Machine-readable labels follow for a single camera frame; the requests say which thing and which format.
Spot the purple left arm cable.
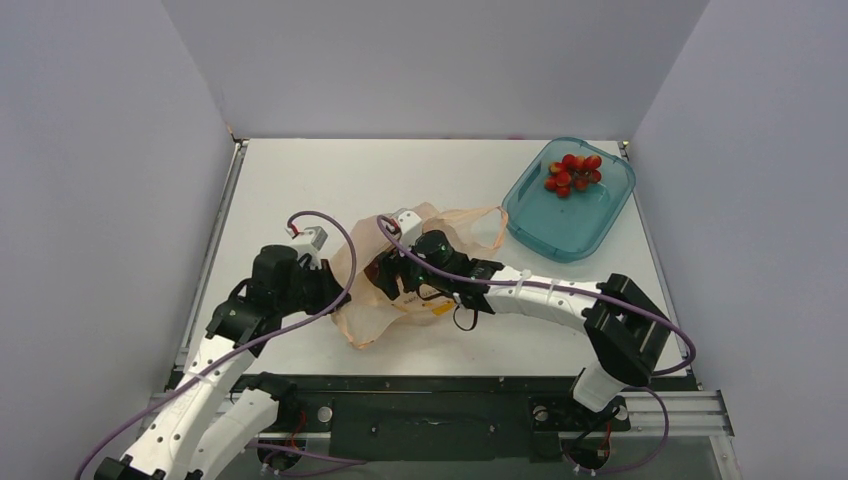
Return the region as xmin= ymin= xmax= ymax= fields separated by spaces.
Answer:
xmin=74 ymin=210 xmax=369 ymax=480

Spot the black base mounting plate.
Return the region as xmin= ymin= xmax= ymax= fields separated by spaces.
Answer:
xmin=225 ymin=373 xmax=670 ymax=462

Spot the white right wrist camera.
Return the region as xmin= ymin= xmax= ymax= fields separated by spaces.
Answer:
xmin=390 ymin=209 xmax=424 ymax=248

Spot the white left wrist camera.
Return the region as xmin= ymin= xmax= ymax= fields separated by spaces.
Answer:
xmin=288 ymin=226 xmax=328 ymax=270

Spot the orange translucent plastic bag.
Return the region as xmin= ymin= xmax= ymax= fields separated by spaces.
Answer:
xmin=329 ymin=202 xmax=509 ymax=349

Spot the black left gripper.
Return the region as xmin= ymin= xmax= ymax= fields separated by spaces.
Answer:
xmin=277 ymin=258 xmax=351 ymax=317

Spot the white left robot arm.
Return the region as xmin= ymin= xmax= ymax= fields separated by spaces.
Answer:
xmin=94 ymin=239 xmax=342 ymax=479

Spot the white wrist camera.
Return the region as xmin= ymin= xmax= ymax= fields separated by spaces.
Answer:
xmin=288 ymin=226 xmax=328 ymax=270
xmin=390 ymin=209 xmax=424 ymax=248

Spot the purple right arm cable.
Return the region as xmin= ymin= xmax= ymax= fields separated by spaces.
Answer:
xmin=375 ymin=214 xmax=698 ymax=477

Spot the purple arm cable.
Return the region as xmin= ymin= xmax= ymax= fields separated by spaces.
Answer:
xmin=74 ymin=210 xmax=369 ymax=480
xmin=375 ymin=214 xmax=698 ymax=477

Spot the teal plastic tray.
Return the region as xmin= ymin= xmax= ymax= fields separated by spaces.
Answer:
xmin=502 ymin=137 xmax=636 ymax=263

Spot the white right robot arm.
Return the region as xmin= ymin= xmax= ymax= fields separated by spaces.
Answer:
xmin=365 ymin=230 xmax=671 ymax=427

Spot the red fake grape bunch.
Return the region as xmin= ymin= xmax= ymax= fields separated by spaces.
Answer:
xmin=543 ymin=154 xmax=603 ymax=198

